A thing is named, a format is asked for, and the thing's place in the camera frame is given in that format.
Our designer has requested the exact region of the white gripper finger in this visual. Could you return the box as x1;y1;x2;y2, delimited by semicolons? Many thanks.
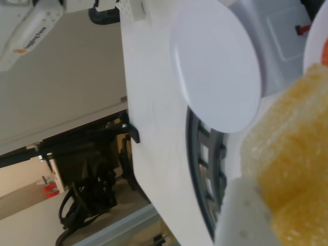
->
214;176;282;246

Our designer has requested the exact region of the yellow egg sushi piece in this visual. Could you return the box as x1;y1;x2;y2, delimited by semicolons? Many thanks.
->
239;64;328;246

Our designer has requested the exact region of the orange shrimp sushi piece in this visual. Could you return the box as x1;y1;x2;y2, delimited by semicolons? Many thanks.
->
321;37;328;66

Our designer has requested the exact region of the black table clamp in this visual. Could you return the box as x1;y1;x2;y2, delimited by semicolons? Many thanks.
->
125;112;141;144

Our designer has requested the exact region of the white round plate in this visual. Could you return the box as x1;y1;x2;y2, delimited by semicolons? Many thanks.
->
302;0;328;75
169;0;269;134

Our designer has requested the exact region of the white train carriage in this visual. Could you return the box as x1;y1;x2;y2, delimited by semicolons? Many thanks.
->
227;0;312;97

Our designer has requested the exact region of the small red box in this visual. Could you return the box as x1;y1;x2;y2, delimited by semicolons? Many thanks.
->
45;180;60;198

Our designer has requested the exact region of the red train coupler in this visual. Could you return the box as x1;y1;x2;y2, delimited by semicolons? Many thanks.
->
294;24;311;36

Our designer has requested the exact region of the grey desk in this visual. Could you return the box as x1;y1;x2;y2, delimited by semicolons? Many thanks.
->
0;10;129;156

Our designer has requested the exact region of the grey circular toy rail track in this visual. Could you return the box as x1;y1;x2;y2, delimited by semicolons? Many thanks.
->
184;105;229;241

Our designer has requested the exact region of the black cable bundle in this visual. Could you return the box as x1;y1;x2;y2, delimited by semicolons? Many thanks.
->
56;176;118;246

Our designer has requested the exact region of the white perforated bracket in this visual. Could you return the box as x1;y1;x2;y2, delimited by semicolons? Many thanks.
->
115;0;147;23

